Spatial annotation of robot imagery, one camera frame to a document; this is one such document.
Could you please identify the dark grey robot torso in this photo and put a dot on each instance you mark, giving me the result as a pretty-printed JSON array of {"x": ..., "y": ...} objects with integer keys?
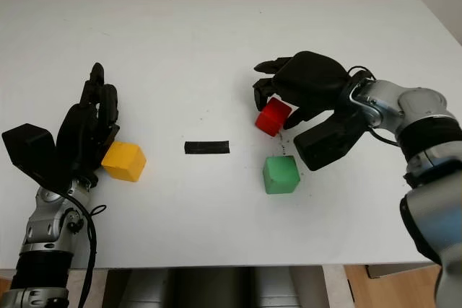
[{"x": 216, "y": 286}]

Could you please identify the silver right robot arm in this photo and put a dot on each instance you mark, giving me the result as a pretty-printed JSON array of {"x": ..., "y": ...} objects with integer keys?
[{"x": 422, "y": 106}]

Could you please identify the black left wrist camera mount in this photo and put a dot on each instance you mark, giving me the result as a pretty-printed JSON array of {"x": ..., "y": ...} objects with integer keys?
[{"x": 32, "y": 153}]

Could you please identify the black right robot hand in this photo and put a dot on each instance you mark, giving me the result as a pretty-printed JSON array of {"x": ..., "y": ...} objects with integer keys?
[{"x": 310, "y": 81}]

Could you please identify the red wooden block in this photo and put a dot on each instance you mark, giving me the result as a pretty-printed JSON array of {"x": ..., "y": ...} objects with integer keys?
[{"x": 270, "y": 117}]

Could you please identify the black tape strip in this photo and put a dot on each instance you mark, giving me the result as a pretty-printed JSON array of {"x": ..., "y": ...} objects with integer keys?
[{"x": 206, "y": 147}]

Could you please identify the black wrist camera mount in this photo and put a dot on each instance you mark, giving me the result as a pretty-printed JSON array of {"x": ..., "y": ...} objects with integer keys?
[
  {"x": 325, "y": 145},
  {"x": 32, "y": 153}
]

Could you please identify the yellow wooden block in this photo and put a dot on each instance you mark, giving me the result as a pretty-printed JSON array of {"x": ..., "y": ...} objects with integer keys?
[{"x": 124, "y": 162}]

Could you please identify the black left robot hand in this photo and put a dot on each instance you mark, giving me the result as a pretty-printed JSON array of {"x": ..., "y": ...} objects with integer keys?
[{"x": 86, "y": 131}]

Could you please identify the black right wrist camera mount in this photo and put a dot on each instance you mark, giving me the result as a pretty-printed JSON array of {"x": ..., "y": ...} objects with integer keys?
[{"x": 325, "y": 145}]

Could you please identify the green wooden block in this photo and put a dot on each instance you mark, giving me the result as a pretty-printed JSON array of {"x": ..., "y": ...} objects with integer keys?
[{"x": 281, "y": 174}]

